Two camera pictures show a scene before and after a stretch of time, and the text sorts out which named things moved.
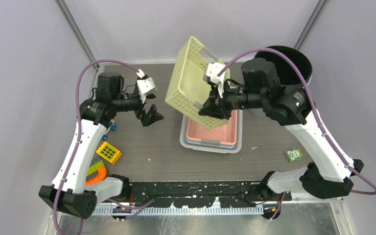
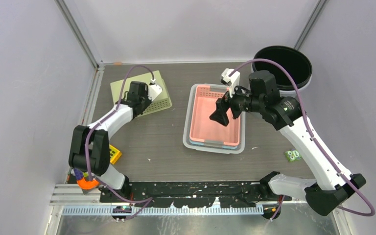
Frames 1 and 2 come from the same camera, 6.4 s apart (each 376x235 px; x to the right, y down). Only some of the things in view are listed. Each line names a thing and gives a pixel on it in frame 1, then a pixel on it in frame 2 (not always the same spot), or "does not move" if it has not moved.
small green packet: x=293 y=154 does not move
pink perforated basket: x=226 y=133 does not move
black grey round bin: x=287 y=75 does not move
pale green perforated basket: x=187 y=87 to x=161 y=102
